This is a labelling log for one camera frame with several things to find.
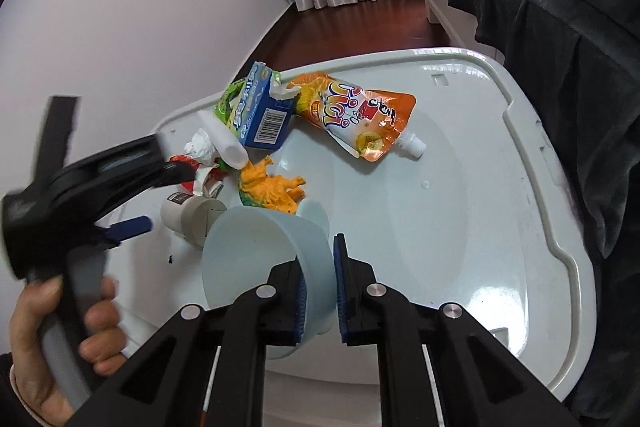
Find person's left hand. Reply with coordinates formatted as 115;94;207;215
10;278;129;425

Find orange drink pouch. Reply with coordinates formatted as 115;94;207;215
287;72;427;164

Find white plastic storage box lid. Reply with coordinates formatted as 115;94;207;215
115;48;598;400

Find pale blue plastic bowl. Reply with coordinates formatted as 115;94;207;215
201;199;335;360

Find red and white wrapper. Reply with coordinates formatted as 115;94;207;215
167;154;228;198

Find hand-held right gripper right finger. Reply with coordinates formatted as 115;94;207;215
332;233;583;427

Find green snack packet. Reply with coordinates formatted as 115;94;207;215
215;79;248;128

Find crumpled white tissue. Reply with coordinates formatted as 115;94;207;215
182;129;218;162

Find person's left forearm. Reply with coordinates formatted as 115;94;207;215
0;352;38;427

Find blue drink carton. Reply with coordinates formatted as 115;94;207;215
231;61;296;149

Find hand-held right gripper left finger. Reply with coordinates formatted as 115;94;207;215
65;255;308;427

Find small white paper cup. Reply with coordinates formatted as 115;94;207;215
160;191;228;248

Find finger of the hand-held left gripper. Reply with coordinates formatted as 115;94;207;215
97;132;197;220
100;215;154;247

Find white bed frame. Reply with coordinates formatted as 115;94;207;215
422;0;506;58

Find white plastic bottle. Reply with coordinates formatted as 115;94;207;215
196;109;249;168

